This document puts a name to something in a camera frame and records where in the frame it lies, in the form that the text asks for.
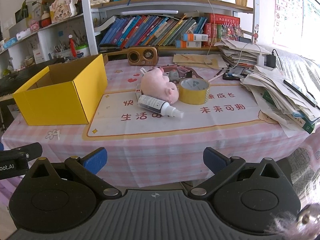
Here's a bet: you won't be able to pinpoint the yellow tape roll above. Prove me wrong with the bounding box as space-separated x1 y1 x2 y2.
178 78 210 105

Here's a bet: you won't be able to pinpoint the white spray bottle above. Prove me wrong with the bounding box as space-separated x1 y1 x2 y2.
138 95 184 119

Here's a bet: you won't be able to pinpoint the small white red box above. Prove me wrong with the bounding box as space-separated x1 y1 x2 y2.
135 88 142 101

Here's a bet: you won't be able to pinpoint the black binder clip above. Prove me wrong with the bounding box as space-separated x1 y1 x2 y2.
180 70 193 79

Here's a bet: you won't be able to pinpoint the pink plush pig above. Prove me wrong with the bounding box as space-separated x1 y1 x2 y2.
140 68 179 105

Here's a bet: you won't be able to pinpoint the yellow cardboard box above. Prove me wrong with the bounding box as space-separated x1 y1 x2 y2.
13 54 107 126

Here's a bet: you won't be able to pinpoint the pink pencil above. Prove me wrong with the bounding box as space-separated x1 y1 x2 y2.
208 73 224 83

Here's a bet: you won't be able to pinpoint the stack of papers right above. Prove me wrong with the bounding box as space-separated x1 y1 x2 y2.
240 66 319 137

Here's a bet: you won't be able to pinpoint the grey toy car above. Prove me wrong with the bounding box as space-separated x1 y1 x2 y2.
168 69 181 84

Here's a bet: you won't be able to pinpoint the brown paper envelopes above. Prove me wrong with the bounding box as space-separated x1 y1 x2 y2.
172 54 227 69

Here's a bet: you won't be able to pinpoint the green lid white jar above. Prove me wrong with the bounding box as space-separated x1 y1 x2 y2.
75 44 90 58

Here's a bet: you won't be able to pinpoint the black power adapter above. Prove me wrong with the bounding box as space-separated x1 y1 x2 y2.
266 54 276 68

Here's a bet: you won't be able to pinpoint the brown retro radio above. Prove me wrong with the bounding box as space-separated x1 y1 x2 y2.
127 46 159 66

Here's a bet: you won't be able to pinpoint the orange white medicine box lower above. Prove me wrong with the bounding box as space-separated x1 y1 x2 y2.
175 40 202 48

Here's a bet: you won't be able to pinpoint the orange white medicine box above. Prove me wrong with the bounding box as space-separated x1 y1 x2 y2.
182 33 208 42
175 40 202 48

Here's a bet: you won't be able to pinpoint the orange white medicine box upper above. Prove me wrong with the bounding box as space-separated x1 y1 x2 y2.
182 33 208 42

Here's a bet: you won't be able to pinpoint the row of leaning books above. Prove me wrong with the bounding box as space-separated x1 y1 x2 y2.
98 15 208 50

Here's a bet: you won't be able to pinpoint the red thick dictionary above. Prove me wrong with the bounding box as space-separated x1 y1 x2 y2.
204 14 240 26

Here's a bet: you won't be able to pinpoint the white bookshelf frame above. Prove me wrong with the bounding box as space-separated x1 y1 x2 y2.
0 0 261 63

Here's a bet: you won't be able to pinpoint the white charging cable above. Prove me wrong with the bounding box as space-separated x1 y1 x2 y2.
188 0 266 68

